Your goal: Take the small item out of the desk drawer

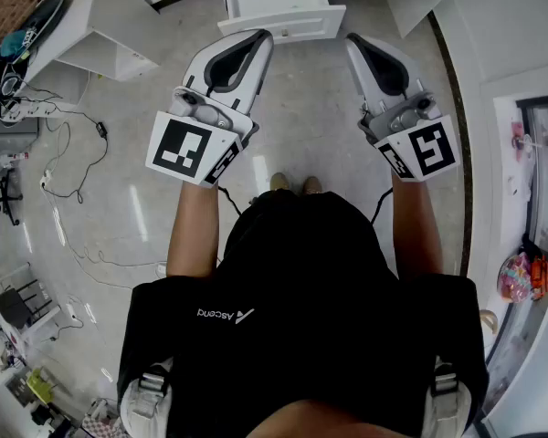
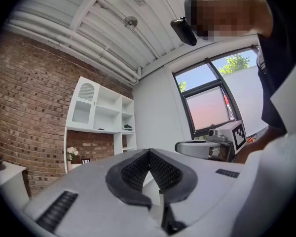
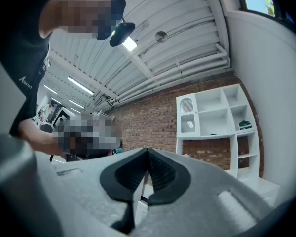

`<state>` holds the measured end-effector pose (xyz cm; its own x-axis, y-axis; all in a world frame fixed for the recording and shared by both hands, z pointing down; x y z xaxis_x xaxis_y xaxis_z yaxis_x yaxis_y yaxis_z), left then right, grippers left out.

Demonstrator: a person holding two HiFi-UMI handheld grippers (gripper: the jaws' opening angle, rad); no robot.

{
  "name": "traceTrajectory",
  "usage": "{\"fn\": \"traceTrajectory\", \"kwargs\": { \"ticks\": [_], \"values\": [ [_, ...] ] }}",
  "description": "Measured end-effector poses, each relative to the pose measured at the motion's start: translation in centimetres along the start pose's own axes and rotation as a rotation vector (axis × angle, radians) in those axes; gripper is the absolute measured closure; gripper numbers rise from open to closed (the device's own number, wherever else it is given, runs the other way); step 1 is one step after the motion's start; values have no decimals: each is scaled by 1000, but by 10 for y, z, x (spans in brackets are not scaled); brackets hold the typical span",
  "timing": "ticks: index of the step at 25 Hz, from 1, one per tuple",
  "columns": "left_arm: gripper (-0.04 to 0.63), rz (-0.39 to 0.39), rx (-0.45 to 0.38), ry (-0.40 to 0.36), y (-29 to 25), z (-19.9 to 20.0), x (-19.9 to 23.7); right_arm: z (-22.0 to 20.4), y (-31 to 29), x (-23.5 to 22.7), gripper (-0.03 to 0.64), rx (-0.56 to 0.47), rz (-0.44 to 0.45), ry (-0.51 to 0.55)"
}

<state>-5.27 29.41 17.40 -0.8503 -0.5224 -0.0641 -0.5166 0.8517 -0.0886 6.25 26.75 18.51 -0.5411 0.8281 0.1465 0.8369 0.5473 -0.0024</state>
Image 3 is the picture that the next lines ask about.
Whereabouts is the folded green cloth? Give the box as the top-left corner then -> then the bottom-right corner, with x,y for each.
238,120 -> 253,131

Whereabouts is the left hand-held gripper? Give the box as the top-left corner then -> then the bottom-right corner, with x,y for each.
51,112 -> 123,158

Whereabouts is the black head-worn camera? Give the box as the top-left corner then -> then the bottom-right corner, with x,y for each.
109,22 -> 136,47

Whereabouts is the person's black shirt torso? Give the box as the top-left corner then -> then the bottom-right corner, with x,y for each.
0,0 -> 63,138

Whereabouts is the square ceiling light panel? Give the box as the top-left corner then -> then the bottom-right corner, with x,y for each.
121,35 -> 138,52

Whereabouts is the white arched cabinet door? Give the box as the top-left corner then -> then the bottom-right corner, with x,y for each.
176,93 -> 201,138

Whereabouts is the white ceiling pipe bundle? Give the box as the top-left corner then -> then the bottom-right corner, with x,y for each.
112,42 -> 232,106

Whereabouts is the round silver ceiling fixture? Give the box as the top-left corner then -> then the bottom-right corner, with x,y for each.
154,31 -> 169,43

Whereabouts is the person's left forearm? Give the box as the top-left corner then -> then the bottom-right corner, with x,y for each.
17,119 -> 66,159

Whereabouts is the person's head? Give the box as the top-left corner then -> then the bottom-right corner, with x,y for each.
38,0 -> 127,41

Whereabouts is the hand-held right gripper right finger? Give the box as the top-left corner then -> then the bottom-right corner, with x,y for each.
133,148 -> 275,237

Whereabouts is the white open shelf unit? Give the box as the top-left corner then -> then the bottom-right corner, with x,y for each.
175,84 -> 261,182

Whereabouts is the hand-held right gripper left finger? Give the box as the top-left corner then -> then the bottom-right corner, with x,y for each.
36,148 -> 148,237

